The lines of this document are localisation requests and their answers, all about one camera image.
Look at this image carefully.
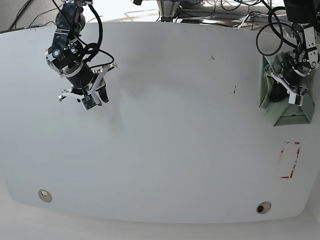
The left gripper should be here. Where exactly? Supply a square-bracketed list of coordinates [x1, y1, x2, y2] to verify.
[269, 63, 310, 103]

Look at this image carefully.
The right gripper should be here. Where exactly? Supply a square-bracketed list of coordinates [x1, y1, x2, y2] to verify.
[58, 62, 117, 104]

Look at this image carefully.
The green polo shirt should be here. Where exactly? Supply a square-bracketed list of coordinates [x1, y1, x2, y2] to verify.
[259, 50, 316, 127]

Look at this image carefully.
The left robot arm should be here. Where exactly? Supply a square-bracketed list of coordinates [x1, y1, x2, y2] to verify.
[258, 0, 320, 106]

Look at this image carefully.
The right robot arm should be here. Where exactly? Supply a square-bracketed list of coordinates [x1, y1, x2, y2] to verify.
[45, 0, 117, 110]

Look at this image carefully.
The red tape rectangle marking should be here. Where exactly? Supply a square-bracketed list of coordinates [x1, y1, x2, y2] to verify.
[277, 141, 301, 179]

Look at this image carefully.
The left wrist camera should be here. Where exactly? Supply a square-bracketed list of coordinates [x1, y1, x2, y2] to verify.
[288, 92, 304, 107]

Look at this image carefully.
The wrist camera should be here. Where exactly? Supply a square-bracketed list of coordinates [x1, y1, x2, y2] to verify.
[80, 95, 98, 111]
[288, 92, 304, 107]

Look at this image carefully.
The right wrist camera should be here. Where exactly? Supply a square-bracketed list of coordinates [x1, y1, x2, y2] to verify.
[80, 95, 98, 111]

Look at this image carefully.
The white cable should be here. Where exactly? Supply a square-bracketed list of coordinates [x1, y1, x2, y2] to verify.
[236, 12, 271, 30]

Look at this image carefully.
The black cable on floor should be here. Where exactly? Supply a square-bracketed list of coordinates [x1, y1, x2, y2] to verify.
[8, 0, 63, 30]

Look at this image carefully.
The right table cable grommet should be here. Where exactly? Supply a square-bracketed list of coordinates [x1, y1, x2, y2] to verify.
[256, 201, 272, 215]

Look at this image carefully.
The table cable grommet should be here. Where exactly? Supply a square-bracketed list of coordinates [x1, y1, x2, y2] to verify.
[38, 189, 53, 203]
[256, 201, 272, 215]

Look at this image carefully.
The left table cable grommet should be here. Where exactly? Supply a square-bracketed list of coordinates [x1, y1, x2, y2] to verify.
[38, 189, 53, 203]

